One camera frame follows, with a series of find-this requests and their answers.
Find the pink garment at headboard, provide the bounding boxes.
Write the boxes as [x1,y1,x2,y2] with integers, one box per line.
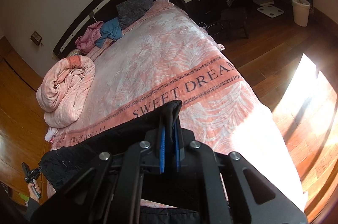
[75,21,104,54]

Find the black right nightstand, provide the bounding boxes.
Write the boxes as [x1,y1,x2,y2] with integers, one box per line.
[176,0,225,25]

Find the folded light pink towel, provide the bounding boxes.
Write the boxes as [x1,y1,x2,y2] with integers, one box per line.
[44,127,59,142]

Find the left wall lamp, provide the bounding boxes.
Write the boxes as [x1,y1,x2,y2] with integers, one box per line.
[30,31,42,46]

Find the folded pink comforter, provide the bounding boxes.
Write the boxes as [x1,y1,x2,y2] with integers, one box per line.
[36,55,95,129]

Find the left forearm grey sleeve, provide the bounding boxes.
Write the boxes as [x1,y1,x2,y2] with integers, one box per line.
[25,197,40,221]

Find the white bathroom scale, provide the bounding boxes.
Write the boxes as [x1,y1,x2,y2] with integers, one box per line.
[257,4,284,18]

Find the white waste bin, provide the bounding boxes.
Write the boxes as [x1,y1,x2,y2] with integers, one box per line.
[292,0,311,27]

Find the person's left hand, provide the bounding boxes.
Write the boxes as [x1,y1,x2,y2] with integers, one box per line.
[27,182,41,202]

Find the blue garment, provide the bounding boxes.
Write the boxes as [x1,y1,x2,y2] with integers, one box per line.
[95,17,123,48]

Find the black quilted pants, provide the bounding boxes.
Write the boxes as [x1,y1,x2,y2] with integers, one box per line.
[31,100,202,223]

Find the brown wooden wardrobe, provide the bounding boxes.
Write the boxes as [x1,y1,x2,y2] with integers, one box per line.
[1,37,50,204]

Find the pink sweet dream bed cover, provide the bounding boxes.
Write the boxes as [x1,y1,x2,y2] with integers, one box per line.
[52,0,306,209]

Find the grey pillow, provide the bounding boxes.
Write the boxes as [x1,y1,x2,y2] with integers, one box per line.
[116,0,153,30]

